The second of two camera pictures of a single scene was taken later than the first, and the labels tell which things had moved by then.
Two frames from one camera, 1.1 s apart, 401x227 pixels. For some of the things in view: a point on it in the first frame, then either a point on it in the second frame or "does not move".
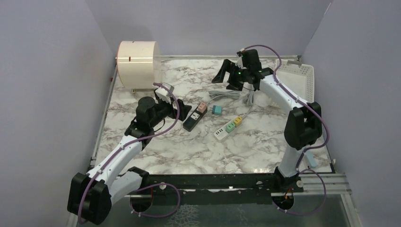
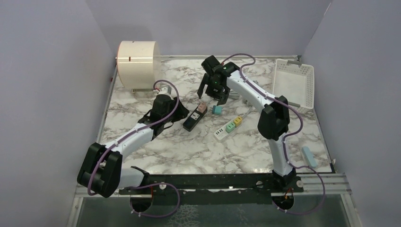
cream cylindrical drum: (139, 64) does not move
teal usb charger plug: (216, 109) does not move
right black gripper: (228, 66) -> (222, 96)
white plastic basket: (299, 81) does not move
